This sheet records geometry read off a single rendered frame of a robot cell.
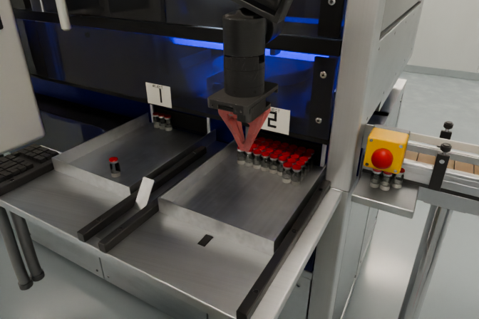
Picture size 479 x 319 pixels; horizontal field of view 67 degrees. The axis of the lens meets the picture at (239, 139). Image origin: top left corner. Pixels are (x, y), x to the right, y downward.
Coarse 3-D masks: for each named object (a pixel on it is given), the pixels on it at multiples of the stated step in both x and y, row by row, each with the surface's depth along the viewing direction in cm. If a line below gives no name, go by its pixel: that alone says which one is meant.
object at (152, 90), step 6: (150, 84) 98; (156, 84) 97; (150, 90) 99; (156, 90) 98; (162, 90) 97; (168, 90) 96; (150, 96) 100; (156, 96) 99; (162, 96) 98; (168, 96) 96; (150, 102) 101; (156, 102) 100; (168, 102) 97
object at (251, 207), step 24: (216, 168) 90; (240, 168) 90; (312, 168) 90; (168, 192) 76; (192, 192) 81; (216, 192) 81; (240, 192) 81; (264, 192) 81; (288, 192) 81; (312, 192) 79; (192, 216) 70; (216, 216) 73; (240, 216) 73; (264, 216) 73; (288, 216) 73; (240, 240) 66; (264, 240) 63
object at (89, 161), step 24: (144, 120) 114; (96, 144) 99; (120, 144) 102; (144, 144) 102; (168, 144) 102; (192, 144) 95; (72, 168) 85; (96, 168) 90; (120, 168) 90; (144, 168) 90; (120, 192) 79
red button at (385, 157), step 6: (378, 150) 71; (384, 150) 71; (372, 156) 71; (378, 156) 70; (384, 156) 70; (390, 156) 70; (372, 162) 72; (378, 162) 71; (384, 162) 70; (390, 162) 70; (378, 168) 72; (384, 168) 71
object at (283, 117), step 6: (276, 108) 81; (270, 114) 83; (282, 114) 81; (288, 114) 80; (270, 120) 83; (282, 120) 82; (288, 120) 81; (264, 126) 85; (282, 126) 82; (288, 126) 82; (282, 132) 83; (288, 132) 82
